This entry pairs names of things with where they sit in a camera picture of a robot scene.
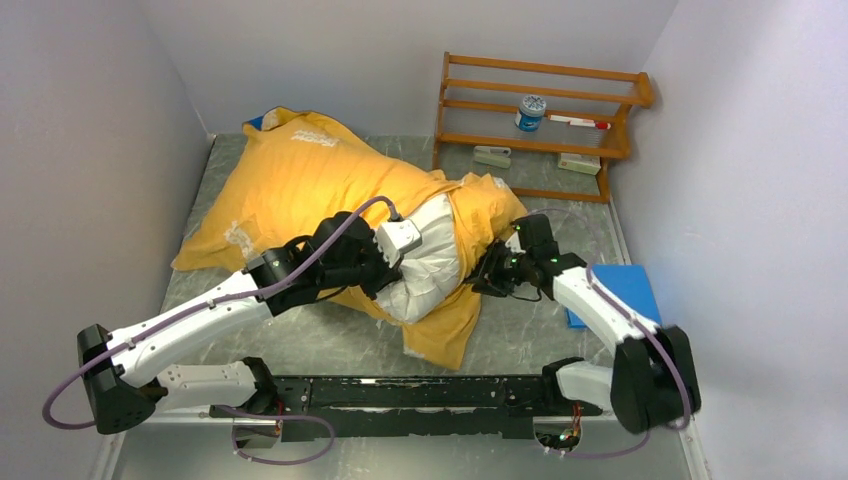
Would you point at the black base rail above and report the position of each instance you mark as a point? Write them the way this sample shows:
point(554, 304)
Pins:
point(505, 405)

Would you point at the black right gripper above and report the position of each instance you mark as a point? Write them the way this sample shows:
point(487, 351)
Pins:
point(487, 277)

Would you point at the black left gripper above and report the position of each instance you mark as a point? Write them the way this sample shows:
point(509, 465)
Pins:
point(384, 273)

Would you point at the blue foam pad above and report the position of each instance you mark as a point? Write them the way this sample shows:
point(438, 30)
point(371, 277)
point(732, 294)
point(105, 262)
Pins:
point(630, 284)

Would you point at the blue round jar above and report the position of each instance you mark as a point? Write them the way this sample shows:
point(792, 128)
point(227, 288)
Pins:
point(531, 111)

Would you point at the orange wooden rack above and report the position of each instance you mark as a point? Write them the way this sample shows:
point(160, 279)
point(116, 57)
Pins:
point(562, 127)

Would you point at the white pillow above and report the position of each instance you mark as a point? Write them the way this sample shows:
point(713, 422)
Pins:
point(431, 271)

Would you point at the red and white marker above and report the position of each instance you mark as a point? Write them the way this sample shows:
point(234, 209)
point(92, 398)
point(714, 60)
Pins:
point(580, 122)

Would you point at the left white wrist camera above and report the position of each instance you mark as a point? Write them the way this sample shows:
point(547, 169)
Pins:
point(397, 238)

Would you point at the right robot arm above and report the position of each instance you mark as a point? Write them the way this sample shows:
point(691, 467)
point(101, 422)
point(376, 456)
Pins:
point(652, 381)

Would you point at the blue and orange pillowcase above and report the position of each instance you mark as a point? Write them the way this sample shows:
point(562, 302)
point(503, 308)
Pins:
point(300, 168)

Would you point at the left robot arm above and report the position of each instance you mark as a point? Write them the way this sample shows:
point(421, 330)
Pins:
point(135, 370)

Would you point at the small white box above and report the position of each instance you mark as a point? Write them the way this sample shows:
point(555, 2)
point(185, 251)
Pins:
point(584, 164)

